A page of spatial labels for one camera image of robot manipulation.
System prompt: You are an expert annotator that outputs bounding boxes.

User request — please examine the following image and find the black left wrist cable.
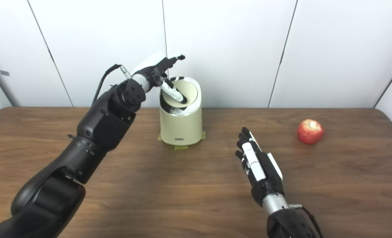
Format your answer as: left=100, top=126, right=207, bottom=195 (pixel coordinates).
left=92, top=64, right=132, bottom=106

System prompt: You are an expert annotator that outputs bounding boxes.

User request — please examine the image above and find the red apple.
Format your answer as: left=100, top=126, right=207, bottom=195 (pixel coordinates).
left=297, top=119, right=325, bottom=144

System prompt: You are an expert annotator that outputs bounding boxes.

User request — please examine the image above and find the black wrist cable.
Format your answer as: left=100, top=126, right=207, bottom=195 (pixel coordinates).
left=92, top=64, right=132, bottom=106
left=288, top=204, right=324, bottom=238

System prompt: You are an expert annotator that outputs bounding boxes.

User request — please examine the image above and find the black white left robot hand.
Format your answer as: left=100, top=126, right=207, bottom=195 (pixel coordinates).
left=131, top=51, right=188, bottom=103

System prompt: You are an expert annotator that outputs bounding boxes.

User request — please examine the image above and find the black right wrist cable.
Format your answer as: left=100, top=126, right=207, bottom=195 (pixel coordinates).
left=288, top=204, right=324, bottom=238

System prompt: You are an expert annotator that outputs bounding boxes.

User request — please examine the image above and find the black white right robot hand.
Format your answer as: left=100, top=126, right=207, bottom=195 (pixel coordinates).
left=235, top=127, right=285, bottom=207

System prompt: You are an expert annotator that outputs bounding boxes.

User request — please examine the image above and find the cream round bin lid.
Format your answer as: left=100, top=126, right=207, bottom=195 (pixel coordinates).
left=169, top=79, right=199, bottom=107

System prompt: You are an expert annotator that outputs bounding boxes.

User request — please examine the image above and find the cream-colored round bin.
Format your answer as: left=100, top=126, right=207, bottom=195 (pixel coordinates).
left=159, top=77, right=203, bottom=146

